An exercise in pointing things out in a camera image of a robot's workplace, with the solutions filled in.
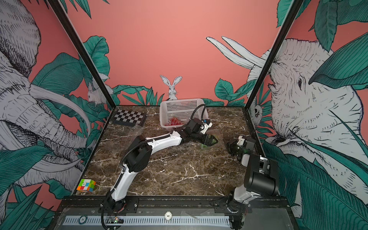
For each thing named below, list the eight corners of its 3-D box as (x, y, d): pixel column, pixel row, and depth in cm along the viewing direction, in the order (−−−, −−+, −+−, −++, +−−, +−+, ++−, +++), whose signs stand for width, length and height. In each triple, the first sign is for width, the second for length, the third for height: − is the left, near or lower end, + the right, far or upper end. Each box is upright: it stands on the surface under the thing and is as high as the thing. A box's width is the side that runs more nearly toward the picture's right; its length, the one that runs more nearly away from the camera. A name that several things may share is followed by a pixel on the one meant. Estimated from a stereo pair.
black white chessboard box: (112, 124, 111) (110, 120, 108) (120, 112, 119) (118, 108, 116) (141, 128, 109) (140, 124, 106) (147, 115, 117) (146, 112, 114)
